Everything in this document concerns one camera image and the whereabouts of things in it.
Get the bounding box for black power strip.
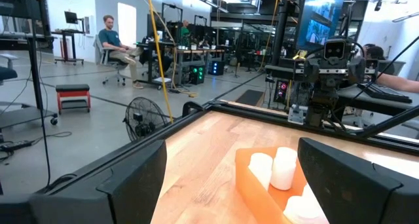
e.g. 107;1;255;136
0;139;34;153

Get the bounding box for black standing desk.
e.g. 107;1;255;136
51;29;86;66

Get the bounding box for computer tower pink light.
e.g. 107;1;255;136
274;79;291;104

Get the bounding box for white pill bottle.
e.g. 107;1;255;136
270;146;299;191
247;152;274;191
282;183;330;224

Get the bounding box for seated person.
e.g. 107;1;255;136
98;14;145;90

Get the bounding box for computer tower green lights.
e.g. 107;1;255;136
189;64;206;85

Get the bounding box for grey arm base bracket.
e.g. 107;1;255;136
287;103;309;125

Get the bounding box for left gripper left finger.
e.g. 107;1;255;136
0;139;168;224

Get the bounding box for black table edge frame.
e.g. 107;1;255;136
39;100;419;194

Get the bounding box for black floor mat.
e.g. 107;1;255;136
235;89;266;107

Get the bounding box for black keyboard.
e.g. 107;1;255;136
356;83;414;104

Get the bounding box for computer tower blue lights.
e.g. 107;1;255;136
208;60;226;76

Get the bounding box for black vertical column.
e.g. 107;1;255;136
270;0;297;67

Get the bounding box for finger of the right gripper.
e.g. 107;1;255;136
303;58;321;84
347;56;367;84

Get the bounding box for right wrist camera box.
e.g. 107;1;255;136
323;38;346;61

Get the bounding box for person at keyboard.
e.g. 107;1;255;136
361;43;419;94

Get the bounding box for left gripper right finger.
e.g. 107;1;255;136
297;137;419;224

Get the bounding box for black diagonal frame strut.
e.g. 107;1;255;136
355;103;419;139

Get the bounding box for yellow hanging cable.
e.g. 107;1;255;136
145;0;175;124

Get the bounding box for orange plastic basket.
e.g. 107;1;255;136
234;146;328;224

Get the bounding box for small monitor on stand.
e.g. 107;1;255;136
64;10;80;26

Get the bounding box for black wheeled equipment cart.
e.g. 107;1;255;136
0;0;59;127

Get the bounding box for large wall monitor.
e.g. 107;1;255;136
294;0;345;52

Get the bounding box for grey office chair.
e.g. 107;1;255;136
94;35;129;87

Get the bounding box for black floor fan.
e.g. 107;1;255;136
122;96;169;142

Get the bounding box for person in green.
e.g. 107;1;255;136
181;19;191;47

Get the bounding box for red stool with black seat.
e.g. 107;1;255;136
55;83;92;115

